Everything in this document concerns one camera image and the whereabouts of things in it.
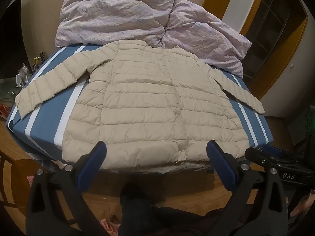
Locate pink patterned cloth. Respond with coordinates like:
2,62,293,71
102,217,121,236

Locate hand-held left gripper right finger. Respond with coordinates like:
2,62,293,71
206,140,292,236

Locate clutter of small desk items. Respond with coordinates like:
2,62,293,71
6,50,47,96

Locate bed with blue striped sheet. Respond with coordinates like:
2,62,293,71
5,43,273,175

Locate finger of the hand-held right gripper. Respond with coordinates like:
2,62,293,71
244,147,306,175
261,144,299,164

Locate wooden chair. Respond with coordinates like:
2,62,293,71
0,140,50,218

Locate lavender crumpled duvet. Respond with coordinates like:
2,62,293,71
55,0,253,78

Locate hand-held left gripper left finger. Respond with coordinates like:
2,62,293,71
27,141,107,236

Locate person's legs in dark trousers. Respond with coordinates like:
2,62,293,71
119,183,249,236

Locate beige puffer jacket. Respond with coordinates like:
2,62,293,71
15,39,266,172

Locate person's right hand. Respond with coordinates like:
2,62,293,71
292,189,315,218

